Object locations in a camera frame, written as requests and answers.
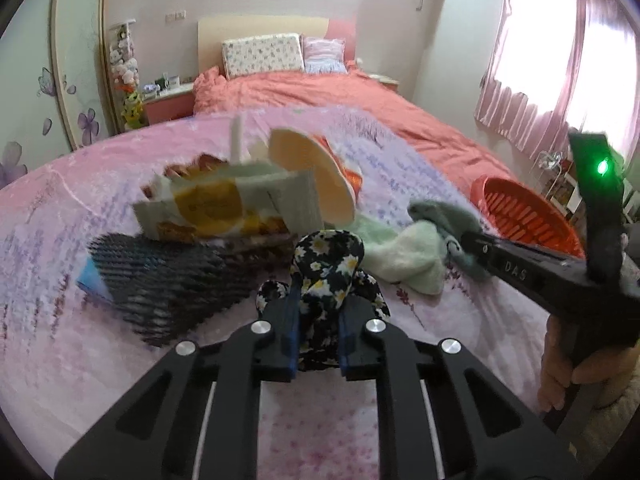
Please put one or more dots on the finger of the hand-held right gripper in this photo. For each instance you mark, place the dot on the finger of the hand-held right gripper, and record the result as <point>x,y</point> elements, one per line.
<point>510,265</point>

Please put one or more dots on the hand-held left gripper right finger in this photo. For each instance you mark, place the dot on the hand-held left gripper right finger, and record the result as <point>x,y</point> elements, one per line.
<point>345,337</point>

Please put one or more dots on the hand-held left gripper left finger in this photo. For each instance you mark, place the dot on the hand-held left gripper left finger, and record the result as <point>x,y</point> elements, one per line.
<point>292,322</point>

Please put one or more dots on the orange plastic basket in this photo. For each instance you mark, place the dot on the orange plastic basket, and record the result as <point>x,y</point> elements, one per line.
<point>520,210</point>

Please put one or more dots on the black daisy print cloth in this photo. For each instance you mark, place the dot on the black daisy print cloth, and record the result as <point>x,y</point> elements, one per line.
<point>325,260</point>

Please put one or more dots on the dark green cloth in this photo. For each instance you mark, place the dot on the dark green cloth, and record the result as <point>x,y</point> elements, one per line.
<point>440,217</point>

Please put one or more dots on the person's right hand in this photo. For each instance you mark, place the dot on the person's right hand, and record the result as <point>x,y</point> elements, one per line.
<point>552,360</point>

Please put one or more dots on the light green fuzzy cloth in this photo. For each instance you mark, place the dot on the light green fuzzy cloth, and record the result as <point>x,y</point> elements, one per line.
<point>405,255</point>

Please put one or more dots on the black mesh net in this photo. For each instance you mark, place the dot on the black mesh net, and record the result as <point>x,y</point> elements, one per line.
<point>160,280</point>

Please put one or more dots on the paper noodle cup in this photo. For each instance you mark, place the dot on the paper noodle cup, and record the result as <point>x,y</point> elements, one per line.
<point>305,170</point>

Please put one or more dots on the pink curtain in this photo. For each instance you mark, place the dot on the pink curtain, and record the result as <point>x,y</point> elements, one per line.
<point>530,85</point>

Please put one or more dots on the blue packet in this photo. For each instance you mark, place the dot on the blue packet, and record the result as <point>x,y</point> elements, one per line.
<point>92,280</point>

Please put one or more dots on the pink nightstand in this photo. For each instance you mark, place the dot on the pink nightstand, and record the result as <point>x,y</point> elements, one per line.
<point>167,107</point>
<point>387,80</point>

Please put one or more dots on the bed with red duvet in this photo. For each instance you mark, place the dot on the bed with red duvet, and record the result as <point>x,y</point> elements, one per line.
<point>350,95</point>

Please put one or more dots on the pink lavender printed blanket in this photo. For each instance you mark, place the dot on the pink lavender printed blanket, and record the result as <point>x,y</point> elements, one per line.
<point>75,185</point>

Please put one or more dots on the white floral pillow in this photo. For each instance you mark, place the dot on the white floral pillow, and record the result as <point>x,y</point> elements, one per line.
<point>262,55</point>

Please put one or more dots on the pink striped pillow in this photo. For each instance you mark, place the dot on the pink striped pillow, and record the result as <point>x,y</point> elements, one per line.
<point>324,55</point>

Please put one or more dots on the cream pink headboard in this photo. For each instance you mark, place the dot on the cream pink headboard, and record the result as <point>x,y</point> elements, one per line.
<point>260,27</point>

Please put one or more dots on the hanging stuffed toys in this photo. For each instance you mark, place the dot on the hanging stuffed toys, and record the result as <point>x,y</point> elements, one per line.
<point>125,67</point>

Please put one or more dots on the flower print glass wardrobe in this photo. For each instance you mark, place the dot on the flower print glass wardrobe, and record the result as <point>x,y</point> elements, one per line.
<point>80,60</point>

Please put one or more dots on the white wall socket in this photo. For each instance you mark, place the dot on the white wall socket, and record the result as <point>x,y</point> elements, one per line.
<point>175,16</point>

